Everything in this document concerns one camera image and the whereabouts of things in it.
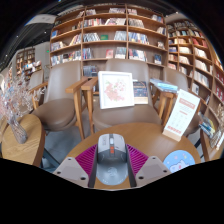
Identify grey computer mouse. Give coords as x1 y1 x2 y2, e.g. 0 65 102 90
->
94 133 130 187

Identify stack of colourful books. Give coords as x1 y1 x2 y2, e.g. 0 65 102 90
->
198 111 217 138

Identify round blue cartoon mouse pad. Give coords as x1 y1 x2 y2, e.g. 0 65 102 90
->
162 149 197 174

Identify round wooden side table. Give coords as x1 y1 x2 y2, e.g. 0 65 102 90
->
199 128 224 163
0 114 47 168

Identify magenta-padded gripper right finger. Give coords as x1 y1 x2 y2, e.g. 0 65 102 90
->
125 143 172 188

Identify white ceiling vent panel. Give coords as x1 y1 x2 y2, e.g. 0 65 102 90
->
25 13 58 26

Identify tall white sign, wooden base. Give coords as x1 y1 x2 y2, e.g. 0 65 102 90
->
162 88 201 143

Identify distant wooden bookshelf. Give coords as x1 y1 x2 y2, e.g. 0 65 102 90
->
14 47 44 81

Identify brown padded wooden armchair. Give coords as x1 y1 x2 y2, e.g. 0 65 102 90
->
164 66 209 138
80 58 176 134
29 60 89 141

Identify curved wooden bookshelf with books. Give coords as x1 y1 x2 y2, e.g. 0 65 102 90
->
165 19 224 128

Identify white framed floral picture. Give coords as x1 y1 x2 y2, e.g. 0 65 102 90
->
97 70 136 110

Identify wide wooden bookshelf with books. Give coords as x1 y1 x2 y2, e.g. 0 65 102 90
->
49 3 169 78

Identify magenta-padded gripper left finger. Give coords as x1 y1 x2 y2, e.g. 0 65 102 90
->
52 145 99 189

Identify blue books on armrest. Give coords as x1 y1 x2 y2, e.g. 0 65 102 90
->
149 77 179 94

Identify dark cover book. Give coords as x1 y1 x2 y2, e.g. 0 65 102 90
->
132 79 149 105

